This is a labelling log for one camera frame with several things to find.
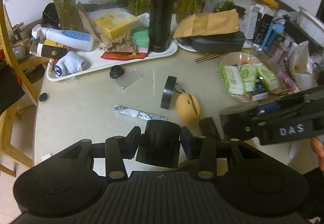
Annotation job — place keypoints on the black cartoon card box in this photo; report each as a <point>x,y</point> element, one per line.
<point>260,92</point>

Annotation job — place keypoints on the brown paper envelope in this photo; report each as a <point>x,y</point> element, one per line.
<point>206,24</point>

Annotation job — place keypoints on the person's hand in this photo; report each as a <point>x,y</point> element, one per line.
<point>318,148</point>

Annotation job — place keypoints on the white tray right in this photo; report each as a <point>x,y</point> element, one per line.
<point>182,43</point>

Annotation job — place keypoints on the small white paper piece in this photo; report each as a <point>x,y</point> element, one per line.
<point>45,157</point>

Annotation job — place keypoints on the black tape roll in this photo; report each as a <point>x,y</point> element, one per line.
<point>168,92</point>

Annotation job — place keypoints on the red packet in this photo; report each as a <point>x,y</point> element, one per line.
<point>123,56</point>

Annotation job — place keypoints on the black cloth on chair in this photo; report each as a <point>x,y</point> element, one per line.
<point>10,89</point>

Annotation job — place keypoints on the marbled grey bar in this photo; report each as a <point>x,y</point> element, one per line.
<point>137,113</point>

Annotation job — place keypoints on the clear plastic box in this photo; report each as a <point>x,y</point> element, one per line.
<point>129,78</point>

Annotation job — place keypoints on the dark grey hard case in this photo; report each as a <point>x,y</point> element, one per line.
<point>219,43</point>

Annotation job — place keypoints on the green sponge block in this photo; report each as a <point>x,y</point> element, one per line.
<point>140,36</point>

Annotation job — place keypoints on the rolled white sock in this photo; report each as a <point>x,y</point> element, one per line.
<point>69,64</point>

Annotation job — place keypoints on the white product box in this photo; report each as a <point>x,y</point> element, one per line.
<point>247,23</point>

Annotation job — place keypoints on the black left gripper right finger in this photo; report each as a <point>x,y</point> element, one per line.
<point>190,144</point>

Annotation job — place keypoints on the green wet wipes pack right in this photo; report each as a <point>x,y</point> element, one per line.
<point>267,77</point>

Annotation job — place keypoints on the green wet wipes pack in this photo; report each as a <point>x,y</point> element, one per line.
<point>248,75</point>
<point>232,79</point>
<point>267,77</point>

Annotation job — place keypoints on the green wet wipes pack middle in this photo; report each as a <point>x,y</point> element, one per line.
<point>248,75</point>

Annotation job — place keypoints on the black yellow box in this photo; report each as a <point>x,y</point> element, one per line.
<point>48,49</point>

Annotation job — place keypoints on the black product box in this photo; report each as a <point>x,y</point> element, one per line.
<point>261,28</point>

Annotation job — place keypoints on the green wet wipes pack left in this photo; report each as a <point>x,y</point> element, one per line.
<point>232,79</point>

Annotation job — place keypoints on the yellow duck earphone case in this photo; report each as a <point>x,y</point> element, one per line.
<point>188,108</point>

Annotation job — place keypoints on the white spray bottle blue label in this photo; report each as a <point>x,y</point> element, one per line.
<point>73,39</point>

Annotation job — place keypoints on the wooden chair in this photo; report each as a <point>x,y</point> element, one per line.
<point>9,115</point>

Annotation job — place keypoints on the brown crumpled paper bag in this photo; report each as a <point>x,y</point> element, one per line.
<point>123,43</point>

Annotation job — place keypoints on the small black round cap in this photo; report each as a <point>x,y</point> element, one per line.
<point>43,97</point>

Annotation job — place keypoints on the black cylindrical cup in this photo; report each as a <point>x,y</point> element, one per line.
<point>160,144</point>

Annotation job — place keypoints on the black thermos bottle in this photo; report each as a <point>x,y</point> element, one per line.
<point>159,24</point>

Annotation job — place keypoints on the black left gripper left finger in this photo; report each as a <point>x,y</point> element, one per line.
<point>131,143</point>

